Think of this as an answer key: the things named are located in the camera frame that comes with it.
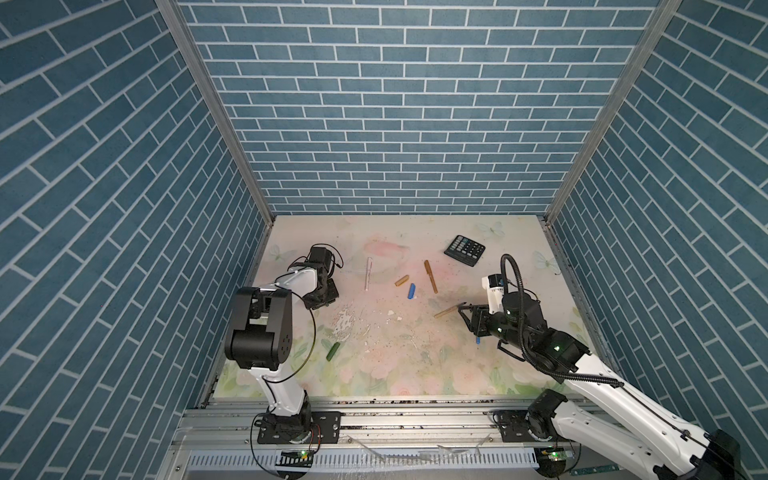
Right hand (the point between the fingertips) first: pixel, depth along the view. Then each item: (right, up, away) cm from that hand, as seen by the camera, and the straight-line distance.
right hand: (461, 306), depth 76 cm
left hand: (-40, -2, +20) cm, 45 cm away
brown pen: (-5, +5, +28) cm, 29 cm away
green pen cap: (-36, -16, +10) cm, 41 cm away
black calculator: (+8, +14, +32) cm, 36 cm away
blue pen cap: (-12, +1, +23) cm, 26 cm away
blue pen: (+8, -13, +12) cm, 20 cm away
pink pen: (-27, +8, +29) cm, 40 cm away
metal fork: (+28, -36, -8) cm, 46 cm away
